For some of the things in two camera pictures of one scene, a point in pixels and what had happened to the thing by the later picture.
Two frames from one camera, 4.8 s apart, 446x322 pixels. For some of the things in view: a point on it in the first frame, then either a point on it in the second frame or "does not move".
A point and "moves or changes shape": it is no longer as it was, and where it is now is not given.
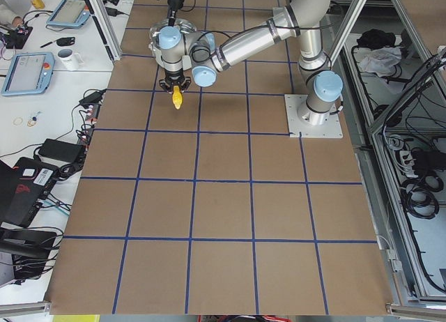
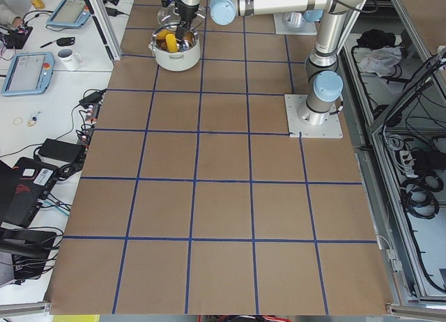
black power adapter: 62,150 does not move
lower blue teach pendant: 30,73 does not move
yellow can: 37,1 does not move
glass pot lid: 163,35 -> 168,17
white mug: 70,60 does not move
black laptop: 21,188 does not move
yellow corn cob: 177,97 moves or changes shape
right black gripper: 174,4 -> 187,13
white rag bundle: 380,60 does not move
